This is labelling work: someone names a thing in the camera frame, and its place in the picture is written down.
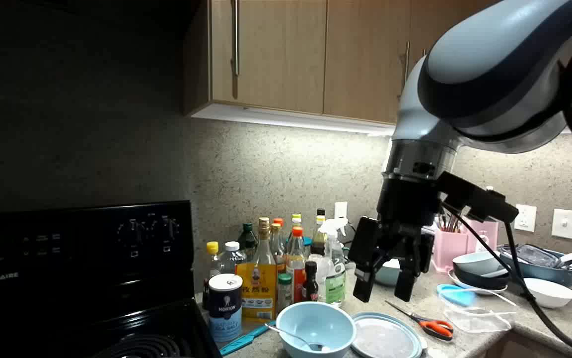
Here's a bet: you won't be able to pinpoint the blue dish tray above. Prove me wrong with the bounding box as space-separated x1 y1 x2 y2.
499 243 572 288

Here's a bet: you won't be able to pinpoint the yellow cap clear bottle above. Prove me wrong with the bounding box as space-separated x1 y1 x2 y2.
204 239 225 280

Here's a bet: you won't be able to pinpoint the metal spoon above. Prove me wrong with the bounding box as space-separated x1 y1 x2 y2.
263 322 327 352

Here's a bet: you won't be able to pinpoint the clear plastic container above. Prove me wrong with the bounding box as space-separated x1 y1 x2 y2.
442 304 515 336

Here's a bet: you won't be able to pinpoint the orange handled scissors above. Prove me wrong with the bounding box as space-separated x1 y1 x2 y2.
384 298 458 342

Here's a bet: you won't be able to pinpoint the small dark sauce bottle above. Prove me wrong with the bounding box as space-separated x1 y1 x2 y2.
301 259 323 304

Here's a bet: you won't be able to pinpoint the dark blue salt canister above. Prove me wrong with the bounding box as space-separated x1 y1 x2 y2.
205 272 247 346

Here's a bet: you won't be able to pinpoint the white cap clear bottle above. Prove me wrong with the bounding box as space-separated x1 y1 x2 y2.
221 239 249 276

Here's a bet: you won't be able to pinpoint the orange cap red sauce bottle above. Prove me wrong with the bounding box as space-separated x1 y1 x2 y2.
287 225 311 304

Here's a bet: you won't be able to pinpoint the yellow label oil bottle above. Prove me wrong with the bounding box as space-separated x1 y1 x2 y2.
235 215 281 324

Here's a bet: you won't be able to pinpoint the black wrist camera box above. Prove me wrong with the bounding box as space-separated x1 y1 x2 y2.
436 171 521 225

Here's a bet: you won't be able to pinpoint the small white bowl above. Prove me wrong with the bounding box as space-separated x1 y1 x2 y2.
521 276 572 310

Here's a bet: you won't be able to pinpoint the small green lid jar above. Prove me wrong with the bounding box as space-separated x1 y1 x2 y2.
277 270 297 312

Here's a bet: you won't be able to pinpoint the black kitchen stove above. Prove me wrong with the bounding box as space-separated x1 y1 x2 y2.
0 199 223 358

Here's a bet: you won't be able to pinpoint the wooden wall cabinets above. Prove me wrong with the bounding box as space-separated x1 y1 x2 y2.
182 0 572 129

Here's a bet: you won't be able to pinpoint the orange cap amber bottle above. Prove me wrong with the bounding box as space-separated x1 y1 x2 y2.
271 217 289 265

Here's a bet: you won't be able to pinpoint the metal cabinet handle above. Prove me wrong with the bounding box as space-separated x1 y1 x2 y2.
229 0 245 84
398 42 412 88

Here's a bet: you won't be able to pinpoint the teal flat utensil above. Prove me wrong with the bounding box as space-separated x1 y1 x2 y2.
219 322 277 358

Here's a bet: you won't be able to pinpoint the white spray bottle green label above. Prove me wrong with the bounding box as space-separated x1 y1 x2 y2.
317 217 352 308

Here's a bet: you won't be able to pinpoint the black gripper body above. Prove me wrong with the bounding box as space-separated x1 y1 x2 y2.
376 173 444 243

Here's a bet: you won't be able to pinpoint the stacked dark blue bowls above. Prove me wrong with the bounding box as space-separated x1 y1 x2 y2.
452 249 515 290

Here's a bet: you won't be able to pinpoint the small blue plastic lid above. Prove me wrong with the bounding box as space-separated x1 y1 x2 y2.
436 282 480 310

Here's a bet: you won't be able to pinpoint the dark green glass bottle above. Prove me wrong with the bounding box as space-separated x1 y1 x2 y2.
237 221 261 263

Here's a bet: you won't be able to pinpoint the under cabinet light strip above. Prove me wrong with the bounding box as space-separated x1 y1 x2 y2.
190 101 400 139

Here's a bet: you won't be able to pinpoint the small light blue bowl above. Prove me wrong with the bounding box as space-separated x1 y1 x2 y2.
275 300 358 358

